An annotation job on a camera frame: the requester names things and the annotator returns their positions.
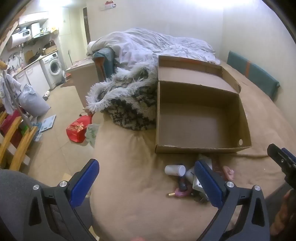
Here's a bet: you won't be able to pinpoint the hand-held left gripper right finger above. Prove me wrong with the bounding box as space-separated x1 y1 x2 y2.
194 160 270 241

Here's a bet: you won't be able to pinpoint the white duvet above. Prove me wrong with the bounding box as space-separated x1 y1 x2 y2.
87 28 221 70

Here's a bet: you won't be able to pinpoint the white water heater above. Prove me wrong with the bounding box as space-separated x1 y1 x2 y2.
6 29 31 50

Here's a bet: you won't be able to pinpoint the teal headboard cushion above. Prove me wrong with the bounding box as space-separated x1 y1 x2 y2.
227 50 280 101

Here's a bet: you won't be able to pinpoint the beige bed cover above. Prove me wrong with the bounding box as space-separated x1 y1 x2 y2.
89 59 296 241

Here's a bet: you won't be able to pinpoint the hanging light clothes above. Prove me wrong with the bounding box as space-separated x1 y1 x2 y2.
0 74 22 115

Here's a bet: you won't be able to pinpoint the grey laundry bag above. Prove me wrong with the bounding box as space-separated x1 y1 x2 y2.
18 84 51 117

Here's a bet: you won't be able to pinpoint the person's right hand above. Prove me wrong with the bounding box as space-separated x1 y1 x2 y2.
269 189 296 235

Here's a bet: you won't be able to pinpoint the dark red cloth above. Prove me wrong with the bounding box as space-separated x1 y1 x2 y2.
0 109 22 149

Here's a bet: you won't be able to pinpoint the bathroom scale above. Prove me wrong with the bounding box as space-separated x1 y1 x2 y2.
38 114 56 133

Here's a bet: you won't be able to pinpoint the red gift bag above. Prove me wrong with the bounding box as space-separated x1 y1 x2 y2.
66 115 94 143

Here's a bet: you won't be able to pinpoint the pink case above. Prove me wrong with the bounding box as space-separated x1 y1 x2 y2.
174 185 193 198

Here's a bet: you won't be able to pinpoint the white charger cube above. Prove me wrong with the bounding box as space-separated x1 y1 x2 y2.
192 177 208 197

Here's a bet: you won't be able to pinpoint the wooden chair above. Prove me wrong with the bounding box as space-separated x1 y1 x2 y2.
0 111 38 172

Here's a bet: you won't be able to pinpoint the patterned fleece jacket, white fur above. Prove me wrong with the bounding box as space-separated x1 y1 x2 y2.
85 61 159 131

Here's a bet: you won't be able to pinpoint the range hood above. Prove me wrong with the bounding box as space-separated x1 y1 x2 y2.
30 22 50 39

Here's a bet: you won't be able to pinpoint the green-white plastic bag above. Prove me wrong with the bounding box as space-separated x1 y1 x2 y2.
85 123 100 149

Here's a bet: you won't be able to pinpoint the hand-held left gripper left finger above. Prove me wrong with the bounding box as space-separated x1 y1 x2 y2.
29 159 100 241

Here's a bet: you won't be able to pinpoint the brown door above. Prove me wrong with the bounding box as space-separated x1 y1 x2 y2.
83 7 90 44

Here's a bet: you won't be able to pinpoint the white washing machine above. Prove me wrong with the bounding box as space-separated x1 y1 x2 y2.
42 52 64 83

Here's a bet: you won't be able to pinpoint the white kitchen cabinet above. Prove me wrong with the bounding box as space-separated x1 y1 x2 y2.
14 61 50 93

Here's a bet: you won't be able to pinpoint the teal pillow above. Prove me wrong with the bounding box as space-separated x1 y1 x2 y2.
92 47 116 79

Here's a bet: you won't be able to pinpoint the cardboard box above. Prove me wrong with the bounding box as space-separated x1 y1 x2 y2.
155 55 252 154

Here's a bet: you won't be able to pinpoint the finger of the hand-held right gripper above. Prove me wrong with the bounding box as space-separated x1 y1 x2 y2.
267 144 296 173

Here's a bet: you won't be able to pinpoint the beige bedside cabinet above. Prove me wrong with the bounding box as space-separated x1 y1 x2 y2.
66 59 104 109

